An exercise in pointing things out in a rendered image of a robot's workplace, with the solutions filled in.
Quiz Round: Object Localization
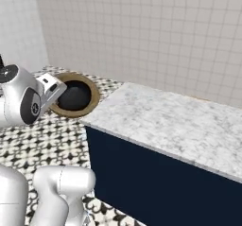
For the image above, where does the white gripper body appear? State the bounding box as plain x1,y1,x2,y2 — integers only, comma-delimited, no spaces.
40,81,68,112

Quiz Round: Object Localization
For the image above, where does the dark blue counter cabinet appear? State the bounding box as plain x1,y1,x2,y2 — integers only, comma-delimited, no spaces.
84,124,242,226

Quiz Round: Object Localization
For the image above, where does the brown round bin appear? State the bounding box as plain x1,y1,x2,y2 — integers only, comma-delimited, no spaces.
48,72,101,119

